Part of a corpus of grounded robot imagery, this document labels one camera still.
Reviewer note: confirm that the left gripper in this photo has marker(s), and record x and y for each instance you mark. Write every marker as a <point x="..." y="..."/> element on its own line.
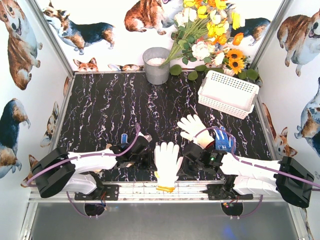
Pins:
<point x="146" y="160"/>

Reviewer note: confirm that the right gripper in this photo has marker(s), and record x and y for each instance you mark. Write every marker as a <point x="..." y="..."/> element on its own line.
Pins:
<point x="189" y="160"/>

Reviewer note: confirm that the blue dotted glove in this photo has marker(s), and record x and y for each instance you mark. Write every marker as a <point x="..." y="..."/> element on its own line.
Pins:
<point x="223" y="141"/>
<point x="124" y="138"/>

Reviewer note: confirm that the cream rubber glove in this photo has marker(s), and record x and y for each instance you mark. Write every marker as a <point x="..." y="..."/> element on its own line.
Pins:
<point x="194" y="129"/>
<point x="108" y="145"/>

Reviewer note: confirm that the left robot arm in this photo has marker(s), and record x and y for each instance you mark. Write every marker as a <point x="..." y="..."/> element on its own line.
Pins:
<point x="62" y="171"/>

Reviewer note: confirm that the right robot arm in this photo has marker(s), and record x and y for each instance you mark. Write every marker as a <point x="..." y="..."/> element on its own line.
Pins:
<point x="245" y="178"/>

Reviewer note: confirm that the white plastic storage basket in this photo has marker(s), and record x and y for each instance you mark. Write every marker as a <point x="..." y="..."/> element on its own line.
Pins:
<point x="227" y="94"/>

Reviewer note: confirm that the grey metal bucket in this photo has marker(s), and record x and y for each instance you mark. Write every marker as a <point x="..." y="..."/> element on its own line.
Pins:
<point x="157" y="70"/>

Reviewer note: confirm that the artificial flower bouquet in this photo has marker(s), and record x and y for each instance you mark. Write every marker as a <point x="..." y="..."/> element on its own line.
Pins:
<point x="210" y="31"/>

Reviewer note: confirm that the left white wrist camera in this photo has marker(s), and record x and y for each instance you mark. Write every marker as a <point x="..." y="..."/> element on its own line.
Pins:
<point x="144" y="138"/>

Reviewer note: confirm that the aluminium front rail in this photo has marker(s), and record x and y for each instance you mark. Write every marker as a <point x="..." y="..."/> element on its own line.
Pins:
<point x="146" y="192"/>

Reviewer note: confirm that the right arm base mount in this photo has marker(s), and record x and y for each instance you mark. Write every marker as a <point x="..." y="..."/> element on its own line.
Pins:
<point x="218" y="192"/>

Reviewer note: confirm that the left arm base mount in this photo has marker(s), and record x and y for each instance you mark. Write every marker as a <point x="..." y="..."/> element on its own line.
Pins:
<point x="107" y="192"/>

